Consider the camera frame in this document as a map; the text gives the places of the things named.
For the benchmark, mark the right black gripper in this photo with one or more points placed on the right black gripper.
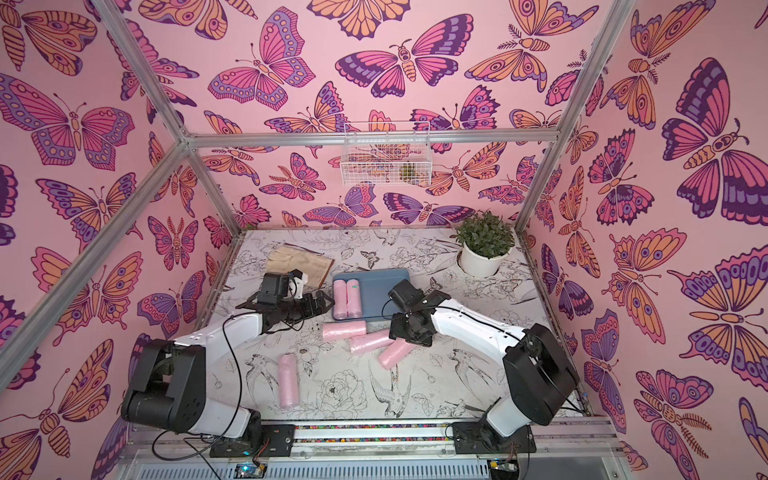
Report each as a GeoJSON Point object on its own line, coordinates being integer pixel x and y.
{"type": "Point", "coordinates": [411, 327]}

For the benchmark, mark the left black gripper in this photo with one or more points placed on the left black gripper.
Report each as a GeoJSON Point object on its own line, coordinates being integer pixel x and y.
{"type": "Point", "coordinates": [310, 310]}

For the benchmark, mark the pink trash bag roll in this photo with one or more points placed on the pink trash bag roll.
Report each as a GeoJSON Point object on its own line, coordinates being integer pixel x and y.
{"type": "Point", "coordinates": [288, 381]}
{"type": "Point", "coordinates": [340, 309]}
{"type": "Point", "coordinates": [334, 331]}
{"type": "Point", "coordinates": [354, 300]}
{"type": "Point", "coordinates": [395, 353]}
{"type": "Point", "coordinates": [363, 344]}

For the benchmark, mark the blue plastic storage box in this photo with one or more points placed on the blue plastic storage box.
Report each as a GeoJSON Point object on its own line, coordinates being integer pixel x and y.
{"type": "Point", "coordinates": [375, 286]}

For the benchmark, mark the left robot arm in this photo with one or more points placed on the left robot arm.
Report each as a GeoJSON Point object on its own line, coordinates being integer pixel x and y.
{"type": "Point", "coordinates": [168, 387]}

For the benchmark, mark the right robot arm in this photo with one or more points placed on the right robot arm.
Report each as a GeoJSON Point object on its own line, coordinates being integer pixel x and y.
{"type": "Point", "coordinates": [539, 375]}

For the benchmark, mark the beige cloth with red trim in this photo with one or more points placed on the beige cloth with red trim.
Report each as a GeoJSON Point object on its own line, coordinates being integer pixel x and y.
{"type": "Point", "coordinates": [285, 259]}

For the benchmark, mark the potted green plant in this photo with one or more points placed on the potted green plant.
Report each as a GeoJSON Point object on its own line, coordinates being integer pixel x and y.
{"type": "Point", "coordinates": [486, 240]}

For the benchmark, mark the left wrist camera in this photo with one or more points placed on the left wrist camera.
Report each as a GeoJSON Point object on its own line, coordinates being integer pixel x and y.
{"type": "Point", "coordinates": [296, 283]}

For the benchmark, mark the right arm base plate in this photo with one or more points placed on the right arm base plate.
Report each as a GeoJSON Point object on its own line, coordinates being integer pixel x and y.
{"type": "Point", "coordinates": [480, 438]}

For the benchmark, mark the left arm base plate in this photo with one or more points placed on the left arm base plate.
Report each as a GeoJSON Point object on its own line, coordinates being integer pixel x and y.
{"type": "Point", "coordinates": [269, 441]}

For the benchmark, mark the aluminium front rail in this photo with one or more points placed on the aluminium front rail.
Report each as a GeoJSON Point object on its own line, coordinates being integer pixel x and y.
{"type": "Point", "coordinates": [568, 448]}

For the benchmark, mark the white wire basket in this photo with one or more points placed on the white wire basket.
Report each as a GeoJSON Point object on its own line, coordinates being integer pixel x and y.
{"type": "Point", "coordinates": [392, 153]}

